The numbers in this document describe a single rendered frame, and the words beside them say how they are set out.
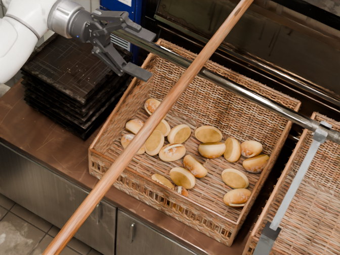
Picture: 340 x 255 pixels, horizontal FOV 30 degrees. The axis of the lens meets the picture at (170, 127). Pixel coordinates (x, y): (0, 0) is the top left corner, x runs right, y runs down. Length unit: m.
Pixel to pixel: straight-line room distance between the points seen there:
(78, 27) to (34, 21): 0.11
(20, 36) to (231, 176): 0.95
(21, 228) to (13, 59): 1.34
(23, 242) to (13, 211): 0.16
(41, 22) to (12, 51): 0.11
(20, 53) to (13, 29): 0.06
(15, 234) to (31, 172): 0.45
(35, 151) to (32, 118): 0.15
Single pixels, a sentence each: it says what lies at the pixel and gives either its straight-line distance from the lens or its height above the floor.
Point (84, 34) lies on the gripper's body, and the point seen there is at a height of 1.34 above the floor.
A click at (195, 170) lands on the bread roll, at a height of 0.64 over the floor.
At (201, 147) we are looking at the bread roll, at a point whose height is 0.64.
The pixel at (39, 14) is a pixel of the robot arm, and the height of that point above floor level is 1.37.
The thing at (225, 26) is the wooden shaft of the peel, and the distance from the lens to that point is 1.83.
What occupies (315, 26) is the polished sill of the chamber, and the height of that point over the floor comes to 1.16.
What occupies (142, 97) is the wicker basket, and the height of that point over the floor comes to 0.63.
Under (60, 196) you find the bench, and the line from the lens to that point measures 2.42.
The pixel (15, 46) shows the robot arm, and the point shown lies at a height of 1.33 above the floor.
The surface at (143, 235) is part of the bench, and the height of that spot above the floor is 0.45.
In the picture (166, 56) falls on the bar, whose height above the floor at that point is 1.17.
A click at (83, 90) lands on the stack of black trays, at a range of 2.17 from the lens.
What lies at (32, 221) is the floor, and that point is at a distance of 2.81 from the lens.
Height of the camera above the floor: 2.46
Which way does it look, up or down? 53 degrees down
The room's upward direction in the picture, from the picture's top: 8 degrees clockwise
